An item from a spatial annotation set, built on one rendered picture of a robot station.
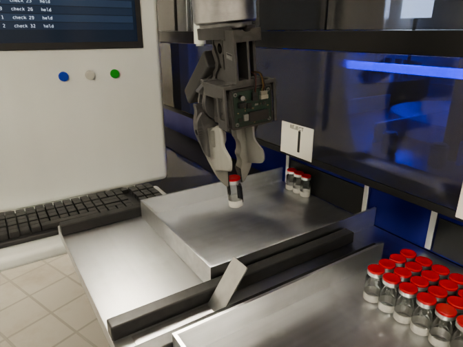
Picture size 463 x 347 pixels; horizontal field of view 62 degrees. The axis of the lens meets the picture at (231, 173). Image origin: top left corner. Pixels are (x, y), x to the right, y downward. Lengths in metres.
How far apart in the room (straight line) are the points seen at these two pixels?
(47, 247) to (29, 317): 1.21
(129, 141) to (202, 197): 0.36
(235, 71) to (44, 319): 1.72
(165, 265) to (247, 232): 0.16
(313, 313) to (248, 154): 0.22
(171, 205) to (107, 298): 0.27
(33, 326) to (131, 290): 1.46
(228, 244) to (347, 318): 0.22
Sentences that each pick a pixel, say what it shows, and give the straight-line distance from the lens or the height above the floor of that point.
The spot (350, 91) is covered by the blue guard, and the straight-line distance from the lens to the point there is 0.62.
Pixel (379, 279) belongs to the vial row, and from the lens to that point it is 0.53.
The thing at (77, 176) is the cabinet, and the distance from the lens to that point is 1.06.
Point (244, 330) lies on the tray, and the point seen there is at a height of 0.88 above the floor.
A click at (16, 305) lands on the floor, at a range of 2.16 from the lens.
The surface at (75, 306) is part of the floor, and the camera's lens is 2.04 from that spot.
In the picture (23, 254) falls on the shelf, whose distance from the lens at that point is 0.86.
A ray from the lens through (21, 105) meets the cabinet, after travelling 1.00.
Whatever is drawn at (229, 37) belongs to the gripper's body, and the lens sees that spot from 0.45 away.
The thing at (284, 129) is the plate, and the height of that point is 1.03.
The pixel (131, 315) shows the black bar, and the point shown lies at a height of 0.90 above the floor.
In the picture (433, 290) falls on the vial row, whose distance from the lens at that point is 0.52.
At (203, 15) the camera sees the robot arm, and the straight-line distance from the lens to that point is 0.47.
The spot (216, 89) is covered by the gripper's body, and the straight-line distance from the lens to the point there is 0.46.
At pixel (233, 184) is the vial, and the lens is 0.55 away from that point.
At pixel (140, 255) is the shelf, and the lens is 0.63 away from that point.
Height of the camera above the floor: 1.21
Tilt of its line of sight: 20 degrees down
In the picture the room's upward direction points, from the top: straight up
